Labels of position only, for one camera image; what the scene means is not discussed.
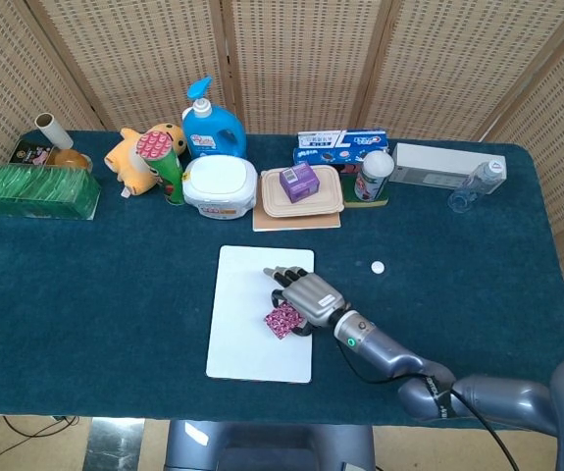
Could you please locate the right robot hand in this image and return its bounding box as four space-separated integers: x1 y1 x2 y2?
262 266 353 340

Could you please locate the pink patterned small packet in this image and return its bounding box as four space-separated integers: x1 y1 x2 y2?
263 301 309 341

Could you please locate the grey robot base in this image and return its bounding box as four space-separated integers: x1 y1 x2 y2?
163 419 377 471

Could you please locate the white rectangular board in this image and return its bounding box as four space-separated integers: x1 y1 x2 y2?
205 244 316 385

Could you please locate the flat brown board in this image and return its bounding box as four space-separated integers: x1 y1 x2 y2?
252 198 342 233

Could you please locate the beige lidded lunch box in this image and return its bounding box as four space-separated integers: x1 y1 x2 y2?
260 165 346 219

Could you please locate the small purple carton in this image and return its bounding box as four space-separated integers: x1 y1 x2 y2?
279 162 322 203

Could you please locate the yellow green sponge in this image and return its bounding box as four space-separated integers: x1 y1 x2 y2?
342 174 391 210

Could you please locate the white can with strawberry print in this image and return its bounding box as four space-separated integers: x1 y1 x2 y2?
353 149 395 203

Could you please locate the blue cookie box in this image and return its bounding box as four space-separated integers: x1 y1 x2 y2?
292 145 366 176
296 129 389 151

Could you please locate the white wet wipes tub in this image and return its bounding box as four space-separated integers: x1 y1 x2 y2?
181 155 258 221

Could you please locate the white power strip box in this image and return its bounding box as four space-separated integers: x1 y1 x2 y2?
387 141 507 190

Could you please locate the blue detergent pump bottle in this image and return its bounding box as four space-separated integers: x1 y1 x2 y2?
181 75 249 161

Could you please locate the green Pringles can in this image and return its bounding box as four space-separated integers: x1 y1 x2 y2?
135 130 186 207

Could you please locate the clear plastic water bottle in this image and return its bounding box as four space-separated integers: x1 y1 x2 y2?
447 160 506 215

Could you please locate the teal carpet table cover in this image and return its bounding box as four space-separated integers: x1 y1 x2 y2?
0 130 564 431

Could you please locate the yellow plush toy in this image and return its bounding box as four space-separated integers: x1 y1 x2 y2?
103 122 187 197

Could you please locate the bamboo folding screen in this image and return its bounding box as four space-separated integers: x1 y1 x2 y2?
0 0 564 354

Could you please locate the brown tape roll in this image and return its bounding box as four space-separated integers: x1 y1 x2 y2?
45 148 93 173

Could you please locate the green transparent box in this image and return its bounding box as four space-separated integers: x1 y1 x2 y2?
0 162 103 222

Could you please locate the cardboard tube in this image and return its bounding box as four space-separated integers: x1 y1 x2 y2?
34 113 75 151

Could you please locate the dark printed box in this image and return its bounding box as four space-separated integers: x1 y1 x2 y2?
8 140 60 167

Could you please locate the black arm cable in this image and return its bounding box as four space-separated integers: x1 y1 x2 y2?
334 338 521 471

